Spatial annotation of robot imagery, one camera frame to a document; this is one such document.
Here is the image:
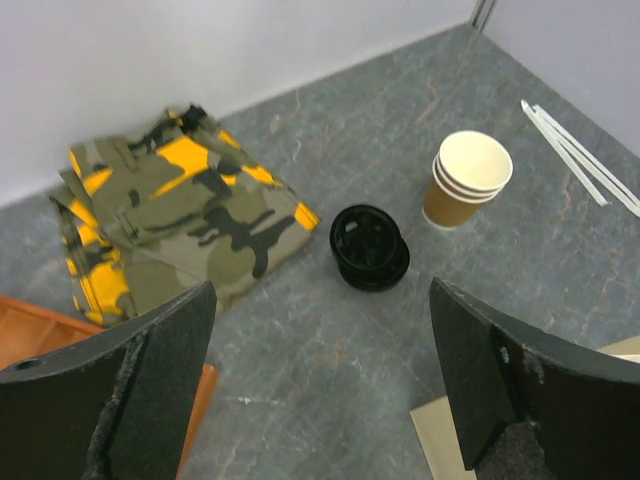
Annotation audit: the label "stack of paper cups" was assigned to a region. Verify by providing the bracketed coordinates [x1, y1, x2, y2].
[422, 130, 514, 230]

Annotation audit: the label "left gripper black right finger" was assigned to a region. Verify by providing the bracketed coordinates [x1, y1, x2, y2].
[429, 278, 639, 479]

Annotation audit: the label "orange compartment tray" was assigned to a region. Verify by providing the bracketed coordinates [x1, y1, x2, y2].
[0, 295, 219, 479]

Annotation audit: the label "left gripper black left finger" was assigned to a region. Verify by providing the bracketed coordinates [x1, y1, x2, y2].
[1, 282, 217, 479]

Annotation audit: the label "brown paper bag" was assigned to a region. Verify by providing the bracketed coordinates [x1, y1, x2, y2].
[408, 334, 640, 480]

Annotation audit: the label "camouflage folded cloth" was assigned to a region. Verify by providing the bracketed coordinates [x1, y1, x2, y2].
[50, 105, 319, 328]

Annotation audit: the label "white paper straws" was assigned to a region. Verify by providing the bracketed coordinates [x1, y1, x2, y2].
[520, 99, 639, 217]

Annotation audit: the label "stack of black lids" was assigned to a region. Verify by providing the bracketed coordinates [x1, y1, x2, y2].
[329, 204, 410, 293]

